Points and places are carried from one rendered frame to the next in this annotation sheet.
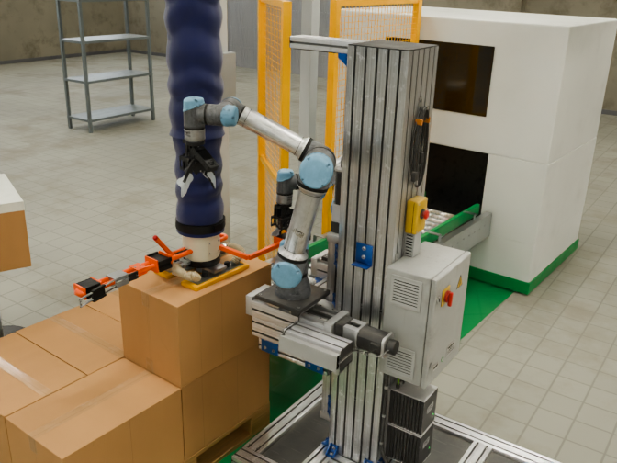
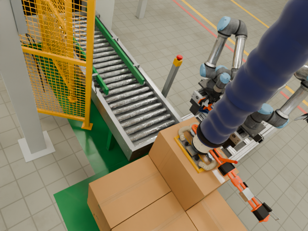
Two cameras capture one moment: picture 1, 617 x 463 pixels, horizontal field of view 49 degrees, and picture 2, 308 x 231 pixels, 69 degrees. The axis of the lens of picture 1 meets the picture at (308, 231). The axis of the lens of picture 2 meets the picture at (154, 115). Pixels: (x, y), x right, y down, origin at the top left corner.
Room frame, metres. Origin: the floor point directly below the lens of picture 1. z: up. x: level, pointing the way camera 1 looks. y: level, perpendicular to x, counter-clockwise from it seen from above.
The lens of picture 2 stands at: (3.28, 1.60, 2.41)
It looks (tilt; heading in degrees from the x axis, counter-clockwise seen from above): 50 degrees down; 272
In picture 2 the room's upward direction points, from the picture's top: 23 degrees clockwise
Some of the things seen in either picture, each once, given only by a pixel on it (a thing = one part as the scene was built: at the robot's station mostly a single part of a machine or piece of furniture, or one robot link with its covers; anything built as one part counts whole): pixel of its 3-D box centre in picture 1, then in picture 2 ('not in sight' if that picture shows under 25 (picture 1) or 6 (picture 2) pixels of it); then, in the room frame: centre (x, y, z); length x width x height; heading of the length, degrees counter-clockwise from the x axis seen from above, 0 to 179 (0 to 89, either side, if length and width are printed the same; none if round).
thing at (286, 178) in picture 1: (286, 181); (222, 80); (2.93, 0.11, 1.37); 0.09 x 0.08 x 0.11; 109
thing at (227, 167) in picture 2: (158, 261); (226, 167); (2.68, 0.65, 1.07); 0.10 x 0.08 x 0.06; 52
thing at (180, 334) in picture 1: (198, 309); (189, 162); (2.86, 0.52, 0.74); 0.60 x 0.40 x 0.40; 142
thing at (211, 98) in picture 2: (283, 215); (214, 95); (2.92, 0.12, 1.21); 0.09 x 0.08 x 0.12; 143
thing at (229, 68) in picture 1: (222, 77); (13, 1); (4.31, 0.57, 1.62); 0.20 x 0.05 x 0.30; 143
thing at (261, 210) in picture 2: (88, 287); (260, 212); (2.40, 0.87, 1.07); 0.08 x 0.07 x 0.05; 142
